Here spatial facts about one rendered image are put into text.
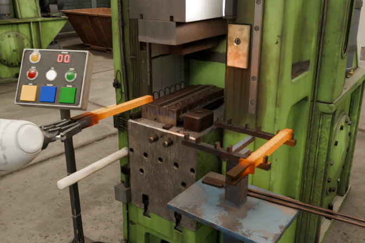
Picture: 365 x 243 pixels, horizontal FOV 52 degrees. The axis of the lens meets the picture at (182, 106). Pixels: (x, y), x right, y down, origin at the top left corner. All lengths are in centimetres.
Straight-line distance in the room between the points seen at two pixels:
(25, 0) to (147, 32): 496
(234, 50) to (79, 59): 76
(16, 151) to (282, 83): 99
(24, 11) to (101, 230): 451
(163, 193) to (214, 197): 39
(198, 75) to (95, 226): 121
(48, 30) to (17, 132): 591
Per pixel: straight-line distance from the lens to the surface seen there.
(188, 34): 161
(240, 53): 152
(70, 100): 182
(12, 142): 94
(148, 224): 192
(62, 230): 264
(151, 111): 170
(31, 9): 649
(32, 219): 280
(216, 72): 202
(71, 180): 187
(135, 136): 173
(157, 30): 158
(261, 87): 154
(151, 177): 176
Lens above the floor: 152
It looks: 19 degrees down
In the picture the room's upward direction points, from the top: straight up
